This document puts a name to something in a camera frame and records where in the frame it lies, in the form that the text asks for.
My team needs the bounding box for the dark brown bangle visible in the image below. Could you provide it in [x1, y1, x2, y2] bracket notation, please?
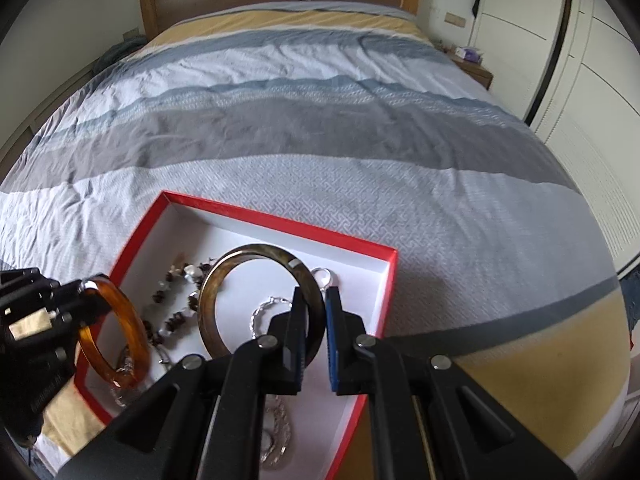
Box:
[198, 243, 326, 365]

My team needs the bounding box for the twisted silver hoop bracelet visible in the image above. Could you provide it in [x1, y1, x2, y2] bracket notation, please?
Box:
[248, 294, 294, 340]

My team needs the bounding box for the amber orange bangle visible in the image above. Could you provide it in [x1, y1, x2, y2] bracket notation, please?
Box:
[77, 274, 152, 391]

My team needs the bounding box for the silver bead chain necklace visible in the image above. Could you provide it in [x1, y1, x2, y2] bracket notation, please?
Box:
[257, 393, 294, 468]

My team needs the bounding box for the red jewelry box tray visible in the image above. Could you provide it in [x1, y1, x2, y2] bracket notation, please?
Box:
[72, 190, 400, 480]

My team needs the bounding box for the striped bed duvet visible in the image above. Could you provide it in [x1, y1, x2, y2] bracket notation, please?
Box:
[1, 2, 630, 479]

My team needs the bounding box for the dark cloth on cabinet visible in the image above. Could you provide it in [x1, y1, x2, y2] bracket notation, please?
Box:
[91, 35, 149, 76]

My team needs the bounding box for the wooden nightstand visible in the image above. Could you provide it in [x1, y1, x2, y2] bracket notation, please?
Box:
[447, 52, 494, 90]

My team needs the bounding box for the white wardrobe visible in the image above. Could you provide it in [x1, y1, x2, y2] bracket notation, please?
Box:
[471, 0, 639, 276]

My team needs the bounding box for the stone bead bracelet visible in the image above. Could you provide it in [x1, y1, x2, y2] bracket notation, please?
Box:
[139, 257, 216, 348]

